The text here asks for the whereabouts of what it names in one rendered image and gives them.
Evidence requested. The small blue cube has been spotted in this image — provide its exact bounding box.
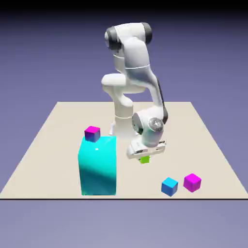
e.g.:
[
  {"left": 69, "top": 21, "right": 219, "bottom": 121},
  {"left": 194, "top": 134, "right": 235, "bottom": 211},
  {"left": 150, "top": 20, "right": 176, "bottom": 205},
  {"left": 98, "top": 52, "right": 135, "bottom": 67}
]
[{"left": 161, "top": 177, "right": 179, "bottom": 197}]

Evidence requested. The large cyan box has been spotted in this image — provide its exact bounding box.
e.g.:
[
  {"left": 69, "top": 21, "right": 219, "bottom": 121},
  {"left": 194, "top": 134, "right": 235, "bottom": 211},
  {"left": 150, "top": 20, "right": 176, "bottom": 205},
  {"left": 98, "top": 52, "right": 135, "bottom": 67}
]
[{"left": 77, "top": 135, "right": 117, "bottom": 196}]

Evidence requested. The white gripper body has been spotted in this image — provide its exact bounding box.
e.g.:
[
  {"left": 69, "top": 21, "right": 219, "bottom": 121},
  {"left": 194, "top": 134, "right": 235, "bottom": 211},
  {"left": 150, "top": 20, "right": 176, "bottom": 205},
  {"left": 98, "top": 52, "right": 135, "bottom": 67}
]
[{"left": 126, "top": 139, "right": 167, "bottom": 160}]

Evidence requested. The small magenta cube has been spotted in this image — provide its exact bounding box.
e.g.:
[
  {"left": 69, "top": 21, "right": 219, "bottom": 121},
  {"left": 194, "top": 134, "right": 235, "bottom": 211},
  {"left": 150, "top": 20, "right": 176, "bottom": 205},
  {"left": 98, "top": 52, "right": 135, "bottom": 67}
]
[
  {"left": 183, "top": 173, "right": 202, "bottom": 193},
  {"left": 84, "top": 125, "right": 101, "bottom": 143}
]

